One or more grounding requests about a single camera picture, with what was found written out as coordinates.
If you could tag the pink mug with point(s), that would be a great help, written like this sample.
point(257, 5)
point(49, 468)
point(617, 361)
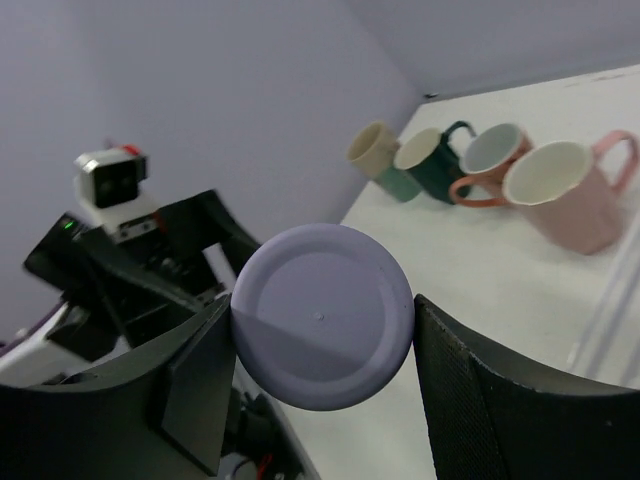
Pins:
point(560, 188)

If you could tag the orange mug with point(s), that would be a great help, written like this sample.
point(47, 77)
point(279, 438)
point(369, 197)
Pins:
point(486, 162)

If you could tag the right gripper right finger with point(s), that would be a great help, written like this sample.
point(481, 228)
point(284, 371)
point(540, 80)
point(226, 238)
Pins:
point(493, 413)

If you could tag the lavender cup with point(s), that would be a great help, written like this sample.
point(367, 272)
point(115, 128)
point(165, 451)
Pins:
point(322, 317)

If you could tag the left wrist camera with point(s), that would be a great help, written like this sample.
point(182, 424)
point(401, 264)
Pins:
point(107, 186)

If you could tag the dark green mug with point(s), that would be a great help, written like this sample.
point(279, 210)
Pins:
point(429, 159)

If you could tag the cream and mint floral mug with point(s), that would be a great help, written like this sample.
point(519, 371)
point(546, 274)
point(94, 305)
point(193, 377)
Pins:
point(372, 152)

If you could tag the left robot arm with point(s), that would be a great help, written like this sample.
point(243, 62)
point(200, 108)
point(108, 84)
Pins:
point(254, 430)

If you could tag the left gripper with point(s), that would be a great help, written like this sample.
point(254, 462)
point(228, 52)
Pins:
point(144, 279)

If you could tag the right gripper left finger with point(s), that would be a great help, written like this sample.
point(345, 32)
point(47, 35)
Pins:
point(156, 412)

